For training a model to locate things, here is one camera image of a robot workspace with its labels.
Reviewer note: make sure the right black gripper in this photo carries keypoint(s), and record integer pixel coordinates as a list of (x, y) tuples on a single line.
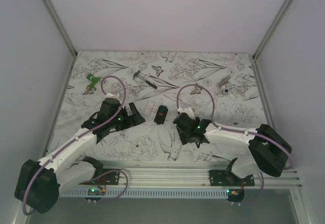
[(184, 138)]

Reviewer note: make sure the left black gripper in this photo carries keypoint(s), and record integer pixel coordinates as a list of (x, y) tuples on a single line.
[(131, 120)]

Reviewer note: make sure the black fuse box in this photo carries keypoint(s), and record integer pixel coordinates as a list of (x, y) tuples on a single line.
[(161, 115)]

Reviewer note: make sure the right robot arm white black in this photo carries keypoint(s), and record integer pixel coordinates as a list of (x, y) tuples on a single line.
[(251, 151)]

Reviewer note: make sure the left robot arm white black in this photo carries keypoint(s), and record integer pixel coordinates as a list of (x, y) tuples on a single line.
[(40, 183)]

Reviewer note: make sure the clear plastic fuse box lid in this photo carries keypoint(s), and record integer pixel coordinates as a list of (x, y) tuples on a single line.
[(149, 107)]

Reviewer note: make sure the green plastic connector part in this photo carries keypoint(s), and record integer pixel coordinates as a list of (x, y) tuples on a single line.
[(93, 81)]

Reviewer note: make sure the grey metal fitting part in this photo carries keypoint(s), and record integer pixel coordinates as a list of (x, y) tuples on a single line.
[(223, 81)]

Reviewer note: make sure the floral patterned table mat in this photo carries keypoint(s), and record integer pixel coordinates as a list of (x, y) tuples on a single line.
[(184, 79)]

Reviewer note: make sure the left small circuit board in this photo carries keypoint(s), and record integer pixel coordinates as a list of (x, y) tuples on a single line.
[(94, 195)]

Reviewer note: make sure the small circuit board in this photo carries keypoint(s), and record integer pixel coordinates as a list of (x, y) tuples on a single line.
[(94, 195), (235, 196)]

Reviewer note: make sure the right small circuit board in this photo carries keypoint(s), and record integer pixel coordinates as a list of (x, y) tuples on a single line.
[(235, 196)]

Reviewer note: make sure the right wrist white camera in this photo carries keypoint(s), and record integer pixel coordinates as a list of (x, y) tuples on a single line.
[(188, 111)]

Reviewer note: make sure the wrist white camera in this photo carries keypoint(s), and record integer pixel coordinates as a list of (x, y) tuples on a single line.
[(188, 111), (114, 96)]

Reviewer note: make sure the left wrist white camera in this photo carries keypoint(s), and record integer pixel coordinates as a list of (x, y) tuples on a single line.
[(114, 96)]

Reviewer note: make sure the small black handled hammer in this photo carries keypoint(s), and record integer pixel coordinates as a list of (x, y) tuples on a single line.
[(139, 75)]

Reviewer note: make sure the aluminium rail front frame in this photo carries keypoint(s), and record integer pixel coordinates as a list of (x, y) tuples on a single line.
[(192, 174)]

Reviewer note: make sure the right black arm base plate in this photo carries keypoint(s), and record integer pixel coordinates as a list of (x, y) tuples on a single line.
[(222, 178)]

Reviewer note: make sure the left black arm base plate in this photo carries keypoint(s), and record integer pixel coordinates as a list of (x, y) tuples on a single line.
[(105, 176)]

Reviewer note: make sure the white slotted cable duct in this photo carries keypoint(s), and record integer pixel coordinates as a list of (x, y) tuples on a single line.
[(166, 193)]

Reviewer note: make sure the left aluminium corner post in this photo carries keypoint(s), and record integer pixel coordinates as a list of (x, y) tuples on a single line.
[(60, 27)]

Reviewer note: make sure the aluminium corner post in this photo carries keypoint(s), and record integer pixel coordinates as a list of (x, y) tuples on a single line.
[(60, 27), (273, 27)]

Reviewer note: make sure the right aluminium corner post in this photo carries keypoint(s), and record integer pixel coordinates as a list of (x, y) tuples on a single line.
[(273, 27)]

